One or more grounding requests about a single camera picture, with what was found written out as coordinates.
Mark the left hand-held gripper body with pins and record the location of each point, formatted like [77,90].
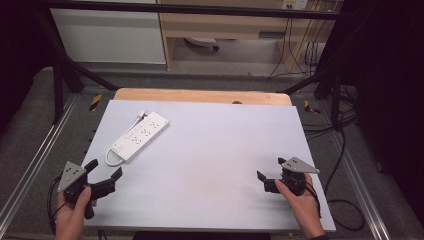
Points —
[70,175]

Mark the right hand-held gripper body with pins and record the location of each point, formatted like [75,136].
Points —
[295,176]

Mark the white power strip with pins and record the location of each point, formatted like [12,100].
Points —
[141,136]

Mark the person's right hand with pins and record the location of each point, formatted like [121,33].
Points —
[301,208]

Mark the person's left hand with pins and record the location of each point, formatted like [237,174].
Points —
[71,218]

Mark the white plug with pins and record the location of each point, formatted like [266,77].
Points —
[142,114]

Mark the person's dark clothing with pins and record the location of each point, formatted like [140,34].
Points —
[200,236]

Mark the black curtain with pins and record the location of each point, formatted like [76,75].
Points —
[20,50]
[390,100]

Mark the white cabinet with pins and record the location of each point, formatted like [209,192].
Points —
[110,36]

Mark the white chair base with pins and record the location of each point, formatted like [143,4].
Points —
[201,41]

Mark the light wooden desk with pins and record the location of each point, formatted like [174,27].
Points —
[220,25]

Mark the aluminium rail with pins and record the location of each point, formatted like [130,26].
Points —
[360,186]
[36,156]

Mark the white wall outlet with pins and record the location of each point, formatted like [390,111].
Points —
[295,3]

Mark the black metal frame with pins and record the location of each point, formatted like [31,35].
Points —
[200,9]

